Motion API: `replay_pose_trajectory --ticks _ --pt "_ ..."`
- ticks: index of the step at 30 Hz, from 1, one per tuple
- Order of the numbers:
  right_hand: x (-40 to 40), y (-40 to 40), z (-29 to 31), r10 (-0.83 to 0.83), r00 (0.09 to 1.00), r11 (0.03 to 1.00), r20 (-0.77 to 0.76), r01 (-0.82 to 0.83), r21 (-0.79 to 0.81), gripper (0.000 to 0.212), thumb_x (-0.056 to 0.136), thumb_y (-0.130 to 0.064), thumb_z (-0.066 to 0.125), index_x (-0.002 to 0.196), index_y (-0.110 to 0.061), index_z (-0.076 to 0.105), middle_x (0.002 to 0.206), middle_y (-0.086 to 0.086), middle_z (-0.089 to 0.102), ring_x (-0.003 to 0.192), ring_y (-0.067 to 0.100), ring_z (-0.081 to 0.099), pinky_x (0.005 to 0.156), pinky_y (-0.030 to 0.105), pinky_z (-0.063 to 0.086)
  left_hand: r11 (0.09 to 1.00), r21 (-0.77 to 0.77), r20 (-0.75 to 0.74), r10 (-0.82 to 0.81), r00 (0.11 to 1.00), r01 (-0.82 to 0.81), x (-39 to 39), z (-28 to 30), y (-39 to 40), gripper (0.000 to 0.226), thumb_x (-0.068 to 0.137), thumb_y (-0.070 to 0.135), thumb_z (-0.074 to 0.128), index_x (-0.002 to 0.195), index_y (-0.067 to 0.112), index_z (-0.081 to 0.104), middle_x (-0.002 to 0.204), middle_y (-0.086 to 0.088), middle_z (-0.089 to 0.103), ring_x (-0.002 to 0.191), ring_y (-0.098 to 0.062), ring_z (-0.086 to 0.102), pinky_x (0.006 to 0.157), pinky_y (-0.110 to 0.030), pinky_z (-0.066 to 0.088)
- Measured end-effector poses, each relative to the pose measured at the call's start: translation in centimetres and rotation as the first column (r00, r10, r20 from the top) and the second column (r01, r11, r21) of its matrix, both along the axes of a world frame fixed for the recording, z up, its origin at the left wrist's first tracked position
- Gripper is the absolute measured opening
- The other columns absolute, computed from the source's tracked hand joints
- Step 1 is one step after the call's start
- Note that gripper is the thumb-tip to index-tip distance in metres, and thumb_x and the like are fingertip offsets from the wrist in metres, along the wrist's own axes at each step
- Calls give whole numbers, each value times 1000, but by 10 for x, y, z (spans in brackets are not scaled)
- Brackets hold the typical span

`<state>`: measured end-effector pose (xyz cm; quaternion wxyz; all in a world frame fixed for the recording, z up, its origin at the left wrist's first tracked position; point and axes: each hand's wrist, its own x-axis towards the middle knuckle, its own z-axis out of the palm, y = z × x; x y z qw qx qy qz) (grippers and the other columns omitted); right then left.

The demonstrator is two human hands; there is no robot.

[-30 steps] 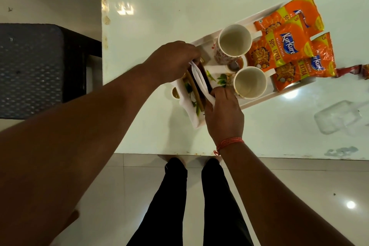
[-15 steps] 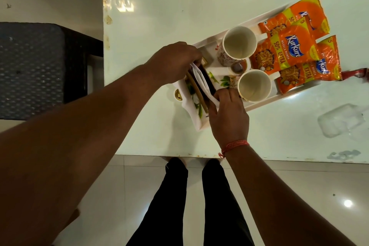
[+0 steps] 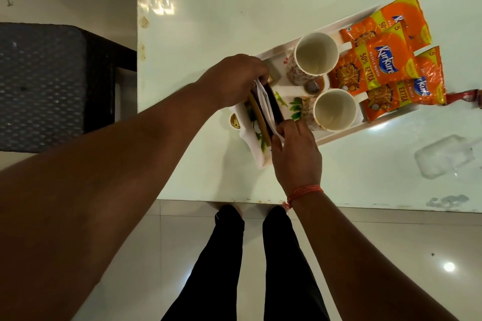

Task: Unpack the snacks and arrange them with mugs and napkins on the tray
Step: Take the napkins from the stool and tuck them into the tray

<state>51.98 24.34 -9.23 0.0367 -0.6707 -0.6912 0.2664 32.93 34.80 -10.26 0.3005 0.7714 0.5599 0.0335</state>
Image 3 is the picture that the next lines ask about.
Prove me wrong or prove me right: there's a person's left forearm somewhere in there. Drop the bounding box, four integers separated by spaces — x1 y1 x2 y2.
0 82 221 321

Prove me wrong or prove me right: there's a person's left hand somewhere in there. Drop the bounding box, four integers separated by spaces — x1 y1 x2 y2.
195 54 270 109

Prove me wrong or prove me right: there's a white floral serving tray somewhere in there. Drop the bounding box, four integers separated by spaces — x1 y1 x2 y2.
228 5 421 170

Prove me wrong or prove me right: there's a dark woven chair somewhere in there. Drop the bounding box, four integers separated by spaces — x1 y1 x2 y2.
0 22 137 154

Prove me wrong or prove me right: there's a red wrapper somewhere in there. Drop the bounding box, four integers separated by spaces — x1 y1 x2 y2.
444 89 482 108

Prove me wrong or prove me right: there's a person's leg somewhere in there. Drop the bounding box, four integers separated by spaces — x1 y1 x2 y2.
262 206 331 321
161 204 246 321

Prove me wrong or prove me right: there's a person's left leg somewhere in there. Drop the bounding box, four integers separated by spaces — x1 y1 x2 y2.
161 204 246 321

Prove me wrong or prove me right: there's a white floral mug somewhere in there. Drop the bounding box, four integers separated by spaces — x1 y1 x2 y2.
300 88 368 133
285 32 353 87

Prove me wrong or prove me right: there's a small steel bowl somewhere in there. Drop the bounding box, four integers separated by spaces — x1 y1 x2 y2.
304 78 325 96

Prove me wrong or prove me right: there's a person's right leg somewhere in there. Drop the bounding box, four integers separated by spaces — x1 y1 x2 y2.
262 206 331 321

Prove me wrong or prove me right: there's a person's right forearm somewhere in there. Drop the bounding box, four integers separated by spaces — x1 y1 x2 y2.
291 190 459 321

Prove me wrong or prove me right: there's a red thread wristband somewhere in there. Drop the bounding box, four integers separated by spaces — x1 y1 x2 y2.
282 184 324 210

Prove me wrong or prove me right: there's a clear plastic piece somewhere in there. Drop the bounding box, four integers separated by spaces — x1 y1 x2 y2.
414 134 476 181

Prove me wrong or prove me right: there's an orange snack packet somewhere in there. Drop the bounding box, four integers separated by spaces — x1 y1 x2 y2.
340 0 432 51
327 25 421 97
360 46 447 123

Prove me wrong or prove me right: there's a person's right hand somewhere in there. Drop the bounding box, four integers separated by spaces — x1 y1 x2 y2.
270 118 324 198

